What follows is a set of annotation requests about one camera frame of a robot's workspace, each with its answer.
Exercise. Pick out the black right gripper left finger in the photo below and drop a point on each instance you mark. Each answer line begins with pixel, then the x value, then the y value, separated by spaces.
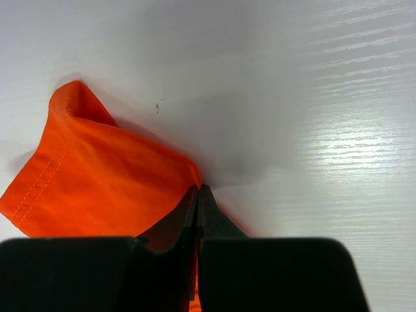
pixel 154 271

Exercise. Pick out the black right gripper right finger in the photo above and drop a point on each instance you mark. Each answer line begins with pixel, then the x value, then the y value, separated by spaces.
pixel 240 273

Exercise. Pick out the orange t-shirt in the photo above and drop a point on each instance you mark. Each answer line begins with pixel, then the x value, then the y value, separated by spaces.
pixel 90 178

